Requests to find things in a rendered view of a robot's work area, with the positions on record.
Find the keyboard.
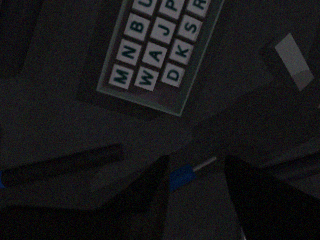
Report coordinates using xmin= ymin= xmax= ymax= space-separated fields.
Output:
xmin=96 ymin=0 xmax=225 ymax=117

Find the blue stylus with grey tip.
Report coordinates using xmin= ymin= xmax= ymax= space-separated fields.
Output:
xmin=170 ymin=157 xmax=216 ymax=192

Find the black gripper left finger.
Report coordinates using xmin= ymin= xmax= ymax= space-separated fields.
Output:
xmin=0 ymin=155 xmax=170 ymax=240

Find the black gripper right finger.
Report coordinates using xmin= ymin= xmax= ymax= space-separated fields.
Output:
xmin=224 ymin=155 xmax=320 ymax=240

